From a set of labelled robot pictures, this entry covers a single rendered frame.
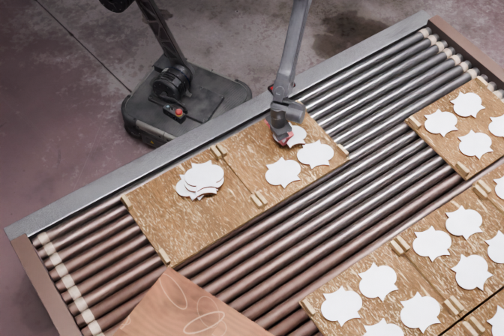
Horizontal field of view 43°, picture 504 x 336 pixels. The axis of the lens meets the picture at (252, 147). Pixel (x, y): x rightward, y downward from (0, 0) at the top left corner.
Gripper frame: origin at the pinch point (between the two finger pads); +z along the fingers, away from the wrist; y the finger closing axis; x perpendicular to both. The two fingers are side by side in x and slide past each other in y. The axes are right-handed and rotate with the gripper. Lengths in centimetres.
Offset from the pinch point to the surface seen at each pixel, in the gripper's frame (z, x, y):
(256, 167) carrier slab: 3.1, 13.5, -6.3
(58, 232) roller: -1, 89, 2
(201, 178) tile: -3.9, 35.3, -4.5
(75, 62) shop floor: 85, 52, 172
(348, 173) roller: 7.8, -17.1, -23.6
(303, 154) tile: 3.5, -5.1, -9.8
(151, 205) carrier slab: 0, 56, -3
